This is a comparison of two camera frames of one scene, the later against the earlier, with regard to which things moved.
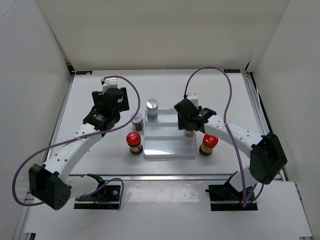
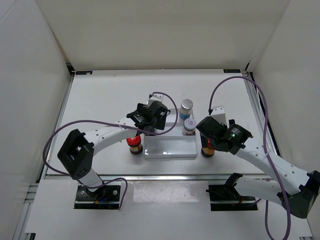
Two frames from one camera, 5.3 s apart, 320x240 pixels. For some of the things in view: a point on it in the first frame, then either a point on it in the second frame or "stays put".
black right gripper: (182, 124) -> (204, 141)
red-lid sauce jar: (133, 140) stays put
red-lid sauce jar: (209, 142) stays put
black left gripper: (97, 96) -> (159, 124)
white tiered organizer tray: (163, 139) stays put
